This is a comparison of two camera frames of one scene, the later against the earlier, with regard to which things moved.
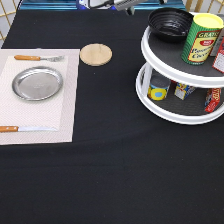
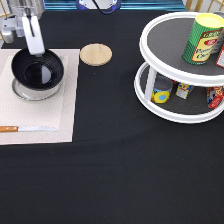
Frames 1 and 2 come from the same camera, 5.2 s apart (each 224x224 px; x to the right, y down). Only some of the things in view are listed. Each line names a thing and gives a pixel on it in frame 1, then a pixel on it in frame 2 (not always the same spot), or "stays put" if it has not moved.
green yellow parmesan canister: x=202 y=37 stays put
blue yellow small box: x=182 y=91 stays put
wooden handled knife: x=25 y=129 stays put
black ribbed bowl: x=171 y=24 -> x=37 y=72
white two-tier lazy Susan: x=177 y=91 stays put
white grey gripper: x=128 y=5 -> x=12 y=25
